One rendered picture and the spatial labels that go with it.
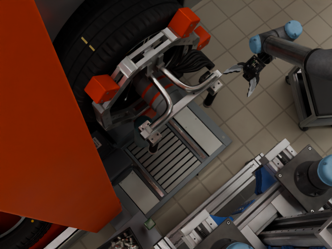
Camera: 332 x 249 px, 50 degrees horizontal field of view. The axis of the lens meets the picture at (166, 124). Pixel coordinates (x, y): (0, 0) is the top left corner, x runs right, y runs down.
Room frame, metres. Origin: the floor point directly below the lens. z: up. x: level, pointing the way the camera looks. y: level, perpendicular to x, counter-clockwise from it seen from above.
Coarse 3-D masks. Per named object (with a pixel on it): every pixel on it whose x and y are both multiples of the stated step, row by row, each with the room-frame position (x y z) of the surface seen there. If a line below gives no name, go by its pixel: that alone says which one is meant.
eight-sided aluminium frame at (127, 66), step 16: (160, 32) 0.74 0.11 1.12; (192, 32) 0.87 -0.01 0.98; (144, 48) 0.66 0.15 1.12; (160, 48) 0.68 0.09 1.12; (192, 48) 0.84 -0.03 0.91; (128, 64) 0.58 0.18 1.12; (144, 64) 0.60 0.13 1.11; (176, 64) 0.84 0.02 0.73; (128, 80) 0.54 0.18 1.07; (96, 112) 0.45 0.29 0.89; (128, 112) 0.58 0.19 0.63
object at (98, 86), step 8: (96, 80) 0.49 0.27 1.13; (104, 80) 0.51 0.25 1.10; (112, 80) 0.53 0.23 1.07; (88, 88) 0.46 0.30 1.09; (96, 88) 0.46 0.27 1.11; (104, 88) 0.46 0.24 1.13; (112, 88) 0.48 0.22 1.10; (96, 96) 0.44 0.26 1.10; (104, 96) 0.45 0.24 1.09; (112, 96) 0.47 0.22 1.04
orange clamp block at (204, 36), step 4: (196, 28) 0.96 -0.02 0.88; (200, 28) 0.97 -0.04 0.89; (196, 32) 0.94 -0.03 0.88; (200, 32) 0.95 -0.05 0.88; (204, 32) 0.95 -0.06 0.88; (200, 36) 0.93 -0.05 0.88; (204, 36) 0.93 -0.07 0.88; (208, 36) 0.94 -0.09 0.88; (200, 40) 0.91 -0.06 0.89; (204, 40) 0.91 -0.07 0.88; (208, 40) 0.93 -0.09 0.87; (200, 44) 0.89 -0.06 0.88; (204, 44) 0.91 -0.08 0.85; (200, 48) 0.89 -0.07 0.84
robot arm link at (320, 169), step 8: (320, 160) 0.46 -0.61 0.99; (328, 160) 0.44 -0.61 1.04; (312, 168) 0.43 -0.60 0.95; (320, 168) 0.41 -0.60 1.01; (328, 168) 0.41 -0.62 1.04; (312, 176) 0.40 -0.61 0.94; (320, 176) 0.39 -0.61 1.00; (328, 176) 0.39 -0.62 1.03; (320, 184) 0.37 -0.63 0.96; (328, 184) 0.37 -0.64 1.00
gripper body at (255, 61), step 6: (258, 54) 0.91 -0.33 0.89; (264, 54) 0.90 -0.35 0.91; (252, 60) 0.85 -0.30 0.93; (258, 60) 0.85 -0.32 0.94; (264, 60) 0.87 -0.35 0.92; (270, 60) 0.88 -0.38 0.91; (246, 66) 0.82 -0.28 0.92; (252, 66) 0.81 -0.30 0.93; (258, 66) 0.82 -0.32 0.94; (264, 66) 0.82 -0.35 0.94; (246, 72) 0.81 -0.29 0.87; (252, 72) 0.80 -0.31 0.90; (258, 72) 0.79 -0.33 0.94; (252, 78) 0.80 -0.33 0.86
